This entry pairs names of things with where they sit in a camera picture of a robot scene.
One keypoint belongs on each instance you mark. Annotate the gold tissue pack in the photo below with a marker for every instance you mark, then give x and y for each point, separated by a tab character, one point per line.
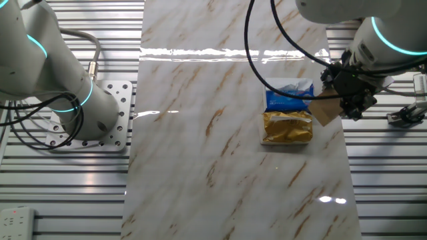
287	130

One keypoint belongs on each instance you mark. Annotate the white power strip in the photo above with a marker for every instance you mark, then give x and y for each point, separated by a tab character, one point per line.
16	223

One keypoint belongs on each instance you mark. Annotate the marble pattern board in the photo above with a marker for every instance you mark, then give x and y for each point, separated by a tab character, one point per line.
187	133

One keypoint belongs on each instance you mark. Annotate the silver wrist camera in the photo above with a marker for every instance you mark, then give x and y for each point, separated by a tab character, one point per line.
386	81

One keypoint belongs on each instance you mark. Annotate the blue tissue pack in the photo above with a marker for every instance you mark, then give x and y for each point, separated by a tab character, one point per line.
283	105

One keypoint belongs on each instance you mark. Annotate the aluminium corner bracket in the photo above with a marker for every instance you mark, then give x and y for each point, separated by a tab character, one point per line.
393	119

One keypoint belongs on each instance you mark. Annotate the small wooden block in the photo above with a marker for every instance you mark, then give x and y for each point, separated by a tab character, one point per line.
325	110

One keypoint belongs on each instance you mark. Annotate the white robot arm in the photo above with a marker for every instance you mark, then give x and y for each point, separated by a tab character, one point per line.
66	76

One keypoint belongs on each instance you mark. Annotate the small silver camera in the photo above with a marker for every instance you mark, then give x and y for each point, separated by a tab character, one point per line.
421	87

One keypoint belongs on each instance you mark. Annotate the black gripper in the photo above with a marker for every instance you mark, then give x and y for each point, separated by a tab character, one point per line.
353	83

